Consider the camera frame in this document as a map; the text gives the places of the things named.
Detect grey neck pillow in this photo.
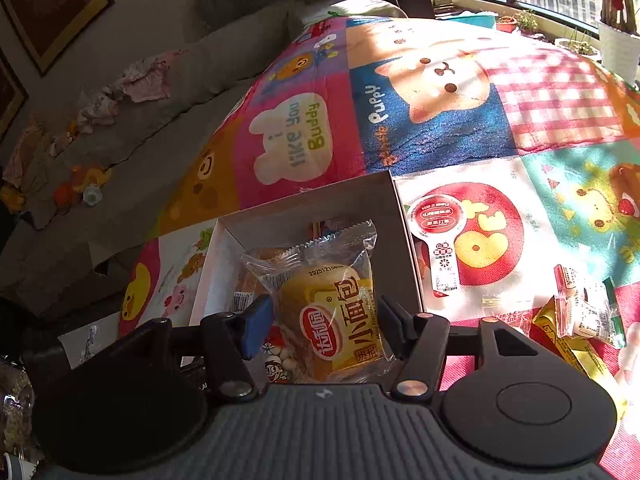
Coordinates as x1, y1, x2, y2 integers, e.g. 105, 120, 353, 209
197, 0, 272, 37

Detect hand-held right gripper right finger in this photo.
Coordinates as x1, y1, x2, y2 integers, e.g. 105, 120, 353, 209
377, 294, 572, 403

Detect large framed picture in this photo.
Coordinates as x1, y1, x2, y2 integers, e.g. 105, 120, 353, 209
0, 0, 115, 77

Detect teal container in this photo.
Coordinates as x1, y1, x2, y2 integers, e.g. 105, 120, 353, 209
444, 10, 499, 29

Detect yellow small bread packet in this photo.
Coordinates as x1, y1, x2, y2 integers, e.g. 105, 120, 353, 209
240, 219, 402, 387

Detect pink floral cloth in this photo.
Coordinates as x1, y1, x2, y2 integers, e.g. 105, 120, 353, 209
119, 50, 182, 105

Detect potted palm plant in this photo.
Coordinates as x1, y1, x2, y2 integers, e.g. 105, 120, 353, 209
594, 0, 640, 87

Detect white paper sheet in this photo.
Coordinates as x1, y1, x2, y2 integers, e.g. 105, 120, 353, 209
57, 312, 122, 369

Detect clear plastic bag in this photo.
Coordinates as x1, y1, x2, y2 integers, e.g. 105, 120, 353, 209
0, 354, 42, 480

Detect small potted plant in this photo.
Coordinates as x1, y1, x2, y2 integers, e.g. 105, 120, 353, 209
554, 27, 602, 59
495, 9, 541, 36

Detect white floral cloth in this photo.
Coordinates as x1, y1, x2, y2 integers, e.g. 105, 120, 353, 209
75, 85, 122, 136

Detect yellow long snack packet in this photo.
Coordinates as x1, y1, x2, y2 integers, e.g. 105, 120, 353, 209
529, 299, 628, 413

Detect orange plush toy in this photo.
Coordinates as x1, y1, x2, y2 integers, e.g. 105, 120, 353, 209
50, 162, 114, 211

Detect white red striped candy packet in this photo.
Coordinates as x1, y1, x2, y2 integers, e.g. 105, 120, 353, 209
552, 264, 582, 337

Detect white green striped candy packet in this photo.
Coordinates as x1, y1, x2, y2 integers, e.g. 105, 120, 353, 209
574, 277, 627, 349

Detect colourful printed play mat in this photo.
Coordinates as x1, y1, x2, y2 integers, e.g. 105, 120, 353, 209
117, 14, 640, 480

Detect grey sofa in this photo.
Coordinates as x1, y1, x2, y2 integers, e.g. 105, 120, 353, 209
0, 0, 411, 321

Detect red round label packet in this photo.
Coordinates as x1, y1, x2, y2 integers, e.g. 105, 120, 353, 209
407, 190, 469, 299

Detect beige cardboard box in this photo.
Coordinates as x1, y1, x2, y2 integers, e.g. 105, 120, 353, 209
188, 170, 427, 387

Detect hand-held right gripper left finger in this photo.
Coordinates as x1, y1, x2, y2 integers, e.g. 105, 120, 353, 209
118, 294, 275, 405

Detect dark framed picture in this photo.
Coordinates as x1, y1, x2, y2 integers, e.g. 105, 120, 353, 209
0, 50, 29, 142

